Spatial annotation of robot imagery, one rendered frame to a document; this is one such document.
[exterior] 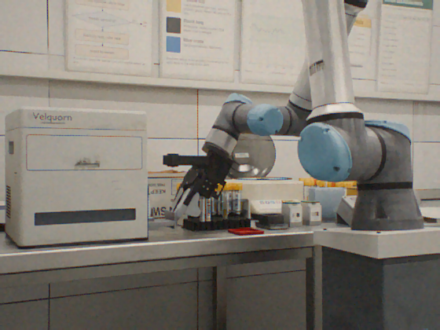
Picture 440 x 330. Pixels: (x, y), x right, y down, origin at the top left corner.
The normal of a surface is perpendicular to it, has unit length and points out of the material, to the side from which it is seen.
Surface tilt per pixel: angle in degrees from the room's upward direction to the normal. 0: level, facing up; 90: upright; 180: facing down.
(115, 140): 90
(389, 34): 92
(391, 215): 69
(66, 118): 89
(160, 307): 90
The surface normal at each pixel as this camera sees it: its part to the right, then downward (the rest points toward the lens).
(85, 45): 0.45, 0.05
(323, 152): -0.79, 0.13
